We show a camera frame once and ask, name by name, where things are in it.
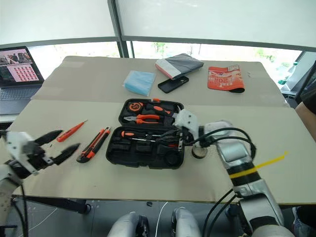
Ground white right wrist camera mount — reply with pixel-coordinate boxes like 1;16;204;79
172;109;198;139

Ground blue face mask pack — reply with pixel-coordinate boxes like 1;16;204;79
121;70;158;97

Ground black phone case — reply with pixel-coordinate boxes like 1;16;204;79
158;75;190;94

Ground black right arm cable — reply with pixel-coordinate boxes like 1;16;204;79
193;126;258;162

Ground orange voltage tester pen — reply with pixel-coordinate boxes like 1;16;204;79
56;119;89;143

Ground silver rounded robot knee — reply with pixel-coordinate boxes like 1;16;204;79
108;211;150;237
171;206;202;237

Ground orange printed packet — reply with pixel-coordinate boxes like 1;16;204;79
207;64;246;94

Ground orange black tape measure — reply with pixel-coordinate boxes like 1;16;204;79
127;101;145;113

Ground open dark laptop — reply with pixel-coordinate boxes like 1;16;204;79
0;45;45;116

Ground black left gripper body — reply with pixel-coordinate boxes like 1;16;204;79
21;139;54;173

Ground yellow tape strip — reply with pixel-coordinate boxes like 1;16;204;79
229;151;289;179

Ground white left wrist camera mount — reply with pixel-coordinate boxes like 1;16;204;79
4;131;40;176

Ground grey white fabric pouch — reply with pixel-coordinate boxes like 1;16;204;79
155;52;205;80

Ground orange handled pliers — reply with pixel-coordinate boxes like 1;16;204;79
122;114;161;124

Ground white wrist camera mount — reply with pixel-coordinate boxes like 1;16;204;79
172;109;198;139
4;131;40;176

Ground black table leg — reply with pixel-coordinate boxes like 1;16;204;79
24;196;91;215

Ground green capped plastic bottle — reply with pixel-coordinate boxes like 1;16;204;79
278;61;300;86

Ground orange black handled tool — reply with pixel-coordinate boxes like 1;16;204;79
145;103;174;116

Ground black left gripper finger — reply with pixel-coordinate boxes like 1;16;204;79
34;129;64;147
52;143;81;166

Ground black orange utility knife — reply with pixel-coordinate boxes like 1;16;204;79
76;126;112;164

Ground orange black handled screwdriver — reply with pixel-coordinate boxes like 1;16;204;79
120;130;158;143

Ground person in black shirt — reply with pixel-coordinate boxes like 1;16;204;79
294;74;316;143

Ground black office chair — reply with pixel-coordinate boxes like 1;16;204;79
280;51;316;101

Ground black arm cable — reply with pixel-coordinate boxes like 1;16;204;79
193;126;258;162
9;184;28;237

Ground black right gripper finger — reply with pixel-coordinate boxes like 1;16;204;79
158;140;183;149
157;129;181;141

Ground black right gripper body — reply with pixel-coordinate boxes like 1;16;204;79
177;126;196;152

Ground black plastic tool case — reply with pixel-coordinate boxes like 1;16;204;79
105;98;185;170

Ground black window frame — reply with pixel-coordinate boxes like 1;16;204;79
107;0;136;59

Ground tape roll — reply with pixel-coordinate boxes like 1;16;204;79
191;145;208;160

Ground thin white cable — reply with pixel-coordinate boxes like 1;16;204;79
157;201;169;237

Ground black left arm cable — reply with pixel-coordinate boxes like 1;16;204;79
9;184;28;237

